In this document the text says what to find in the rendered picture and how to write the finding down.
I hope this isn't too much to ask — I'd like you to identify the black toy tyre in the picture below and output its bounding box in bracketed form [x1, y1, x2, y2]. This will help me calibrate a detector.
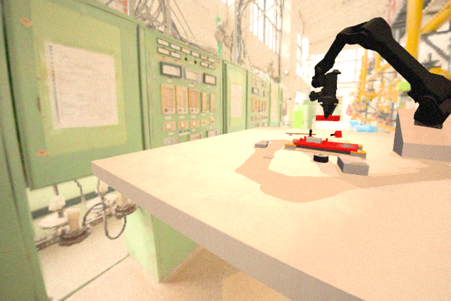
[313, 153, 329, 163]

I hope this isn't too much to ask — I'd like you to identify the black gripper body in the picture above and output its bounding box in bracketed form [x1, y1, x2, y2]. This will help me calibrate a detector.
[318, 85, 339, 104]

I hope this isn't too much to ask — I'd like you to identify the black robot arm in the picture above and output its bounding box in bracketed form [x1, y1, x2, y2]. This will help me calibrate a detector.
[311, 17, 451, 129]

